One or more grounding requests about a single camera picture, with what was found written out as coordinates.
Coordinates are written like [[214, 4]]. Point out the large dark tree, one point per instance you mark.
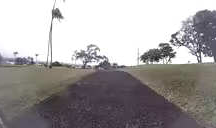
[[199, 33]]

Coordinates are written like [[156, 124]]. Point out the tall thin palm tree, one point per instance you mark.
[[50, 40]]

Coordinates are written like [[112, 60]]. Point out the dark asphalt path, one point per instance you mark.
[[109, 100]]

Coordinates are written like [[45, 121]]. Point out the pole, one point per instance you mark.
[[138, 57]]

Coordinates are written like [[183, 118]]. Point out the grass field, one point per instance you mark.
[[22, 83], [182, 80]]

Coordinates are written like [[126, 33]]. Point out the pair of round trees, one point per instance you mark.
[[156, 55]]

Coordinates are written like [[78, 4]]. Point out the spreading tree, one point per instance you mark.
[[86, 55]]

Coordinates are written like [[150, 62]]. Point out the distant row of trees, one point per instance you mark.
[[19, 61]]

